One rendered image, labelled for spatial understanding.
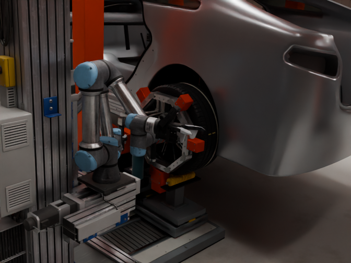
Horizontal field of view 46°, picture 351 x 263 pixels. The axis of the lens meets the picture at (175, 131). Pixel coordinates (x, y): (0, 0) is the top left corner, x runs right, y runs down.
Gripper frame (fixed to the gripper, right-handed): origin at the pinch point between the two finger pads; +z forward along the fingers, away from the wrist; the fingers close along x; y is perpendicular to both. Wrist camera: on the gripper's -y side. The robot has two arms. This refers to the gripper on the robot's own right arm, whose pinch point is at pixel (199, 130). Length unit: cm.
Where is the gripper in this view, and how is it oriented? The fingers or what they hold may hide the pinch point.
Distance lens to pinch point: 177.4
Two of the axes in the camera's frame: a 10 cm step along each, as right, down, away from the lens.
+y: -1.2, 9.7, 2.0
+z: 9.0, 2.0, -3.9
